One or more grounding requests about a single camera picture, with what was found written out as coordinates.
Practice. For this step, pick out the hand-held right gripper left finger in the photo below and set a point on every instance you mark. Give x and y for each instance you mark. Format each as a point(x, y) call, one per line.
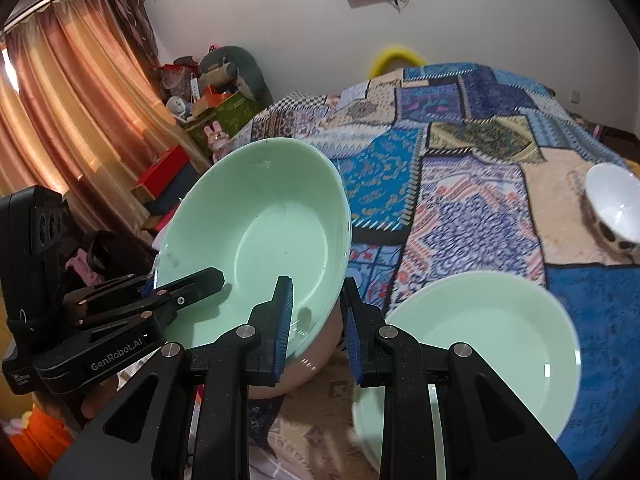
point(284, 332)

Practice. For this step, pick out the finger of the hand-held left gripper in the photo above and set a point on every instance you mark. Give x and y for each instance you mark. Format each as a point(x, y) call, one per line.
point(100, 292)
point(192, 287)

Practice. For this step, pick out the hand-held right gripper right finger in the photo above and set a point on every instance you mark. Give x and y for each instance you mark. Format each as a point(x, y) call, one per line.
point(352, 337)

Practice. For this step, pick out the green bowl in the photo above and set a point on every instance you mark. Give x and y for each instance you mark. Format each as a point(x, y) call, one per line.
point(270, 220)

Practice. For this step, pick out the green plate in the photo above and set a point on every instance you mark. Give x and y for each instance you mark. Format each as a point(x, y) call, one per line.
point(480, 340)

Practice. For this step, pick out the person's left forearm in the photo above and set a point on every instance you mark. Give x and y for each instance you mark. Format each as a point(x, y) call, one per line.
point(42, 435)

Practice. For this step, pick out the person's left hand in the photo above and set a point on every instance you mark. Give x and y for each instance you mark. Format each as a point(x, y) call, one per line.
point(100, 400)

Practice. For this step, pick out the pink cloth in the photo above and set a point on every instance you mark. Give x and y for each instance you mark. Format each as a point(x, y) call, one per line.
point(82, 270)

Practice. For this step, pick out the red box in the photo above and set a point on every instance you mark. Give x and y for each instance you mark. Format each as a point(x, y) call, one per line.
point(165, 167)

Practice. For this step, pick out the pink bunny plush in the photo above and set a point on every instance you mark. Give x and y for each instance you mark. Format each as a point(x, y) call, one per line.
point(216, 137)

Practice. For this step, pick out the orange striped curtain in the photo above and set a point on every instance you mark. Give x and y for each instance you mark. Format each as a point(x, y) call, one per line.
point(60, 110)

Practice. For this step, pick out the green cardboard box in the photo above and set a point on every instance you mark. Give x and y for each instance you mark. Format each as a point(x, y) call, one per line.
point(230, 115)

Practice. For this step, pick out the patchwork printed blanket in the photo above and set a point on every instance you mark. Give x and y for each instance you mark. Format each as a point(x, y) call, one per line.
point(475, 185)

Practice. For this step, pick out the grey plush toy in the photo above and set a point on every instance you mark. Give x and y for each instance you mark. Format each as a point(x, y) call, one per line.
point(240, 67)

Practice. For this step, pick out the brown patterned curtain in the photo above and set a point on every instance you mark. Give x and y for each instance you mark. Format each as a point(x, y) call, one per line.
point(132, 20)

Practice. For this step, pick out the white bowl with black dots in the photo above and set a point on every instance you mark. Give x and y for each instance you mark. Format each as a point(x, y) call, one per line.
point(617, 210)

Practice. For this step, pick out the wall outlet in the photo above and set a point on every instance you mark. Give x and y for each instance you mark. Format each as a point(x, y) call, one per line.
point(575, 96)

